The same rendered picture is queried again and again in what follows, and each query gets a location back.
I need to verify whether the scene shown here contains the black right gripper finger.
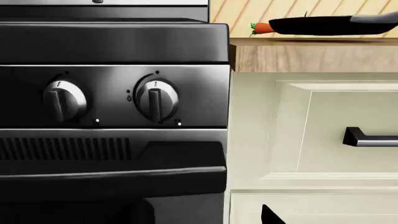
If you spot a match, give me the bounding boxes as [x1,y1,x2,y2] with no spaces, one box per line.
[261,203,286,224]

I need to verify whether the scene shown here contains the orange carrot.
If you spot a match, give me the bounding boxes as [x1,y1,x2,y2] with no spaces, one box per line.
[250,22,276,35]

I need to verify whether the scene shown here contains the cream cabinet drawer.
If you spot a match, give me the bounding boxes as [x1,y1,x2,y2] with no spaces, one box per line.
[228,72,398,191]
[229,189,398,224]

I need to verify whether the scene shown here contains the silver stove knob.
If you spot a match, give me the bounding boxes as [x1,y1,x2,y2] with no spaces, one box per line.
[42,78,88,123]
[136,78,180,123]

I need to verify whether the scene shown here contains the wooden countertop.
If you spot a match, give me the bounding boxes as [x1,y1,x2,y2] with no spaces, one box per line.
[229,37,398,73]

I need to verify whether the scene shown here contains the black frying pan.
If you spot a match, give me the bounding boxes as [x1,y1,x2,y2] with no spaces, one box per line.
[267,9,398,37]

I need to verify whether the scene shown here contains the black stove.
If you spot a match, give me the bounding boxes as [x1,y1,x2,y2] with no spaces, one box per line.
[0,0,237,224]

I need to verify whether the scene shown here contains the black drawer handle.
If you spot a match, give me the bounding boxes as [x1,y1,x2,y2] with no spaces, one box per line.
[342,126,398,147]

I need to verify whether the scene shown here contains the black oven door handle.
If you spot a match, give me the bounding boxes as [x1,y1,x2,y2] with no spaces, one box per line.
[0,166,228,203]

